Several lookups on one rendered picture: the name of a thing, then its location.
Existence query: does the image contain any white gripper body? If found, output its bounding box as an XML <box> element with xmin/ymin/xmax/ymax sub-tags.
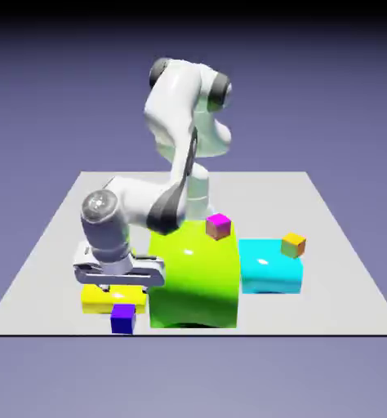
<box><xmin>73</xmin><ymin>253</ymin><xmax>167</xmax><ymax>289</ymax></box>

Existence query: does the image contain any small blue cube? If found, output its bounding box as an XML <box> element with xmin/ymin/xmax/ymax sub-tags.
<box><xmin>110</xmin><ymin>303</ymin><xmax>137</xmax><ymax>336</ymax></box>

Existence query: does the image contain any small magenta cube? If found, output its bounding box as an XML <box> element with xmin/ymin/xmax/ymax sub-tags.
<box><xmin>205</xmin><ymin>213</ymin><xmax>233</xmax><ymax>242</ymax></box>

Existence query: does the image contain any small orange cube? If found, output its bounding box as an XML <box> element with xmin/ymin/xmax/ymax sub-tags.
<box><xmin>280</xmin><ymin>232</ymin><xmax>307</xmax><ymax>259</ymax></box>

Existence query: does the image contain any large yellow box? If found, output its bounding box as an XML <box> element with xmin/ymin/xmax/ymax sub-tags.
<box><xmin>81</xmin><ymin>282</ymin><xmax>148</xmax><ymax>316</ymax></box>

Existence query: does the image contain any large lime green box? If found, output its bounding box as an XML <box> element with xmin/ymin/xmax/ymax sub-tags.
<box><xmin>147</xmin><ymin>219</ymin><xmax>240</xmax><ymax>330</ymax></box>

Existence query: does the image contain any large cyan box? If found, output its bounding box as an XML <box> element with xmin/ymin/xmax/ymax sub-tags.
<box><xmin>238</xmin><ymin>238</ymin><xmax>305</xmax><ymax>295</ymax></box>

